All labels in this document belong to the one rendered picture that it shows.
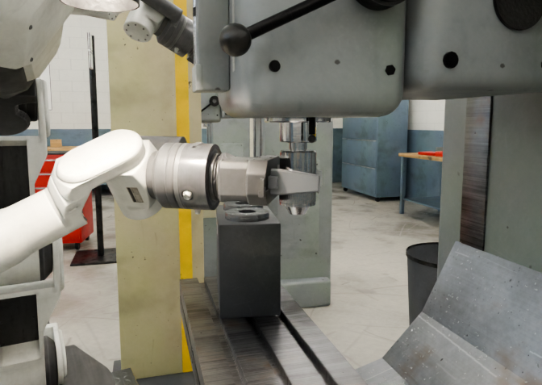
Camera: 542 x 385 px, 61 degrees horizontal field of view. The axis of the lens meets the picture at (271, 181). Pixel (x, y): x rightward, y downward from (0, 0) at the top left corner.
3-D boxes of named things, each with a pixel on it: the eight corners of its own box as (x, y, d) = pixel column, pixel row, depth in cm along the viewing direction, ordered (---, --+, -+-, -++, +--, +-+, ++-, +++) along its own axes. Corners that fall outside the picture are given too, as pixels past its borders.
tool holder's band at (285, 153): (323, 157, 60) (323, 149, 59) (303, 160, 56) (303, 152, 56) (292, 156, 62) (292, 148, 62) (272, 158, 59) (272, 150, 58)
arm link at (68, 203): (148, 145, 58) (43, 197, 54) (167, 192, 65) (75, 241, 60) (128, 119, 62) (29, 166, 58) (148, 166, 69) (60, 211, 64)
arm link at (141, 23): (160, 60, 112) (117, 33, 107) (173, 27, 117) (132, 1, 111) (181, 38, 103) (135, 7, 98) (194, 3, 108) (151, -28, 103)
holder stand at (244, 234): (219, 320, 90) (218, 218, 87) (216, 281, 111) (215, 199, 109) (281, 315, 91) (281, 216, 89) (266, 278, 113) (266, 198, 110)
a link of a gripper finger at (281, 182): (319, 195, 57) (269, 194, 58) (320, 169, 56) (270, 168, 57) (318, 198, 55) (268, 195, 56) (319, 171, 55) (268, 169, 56)
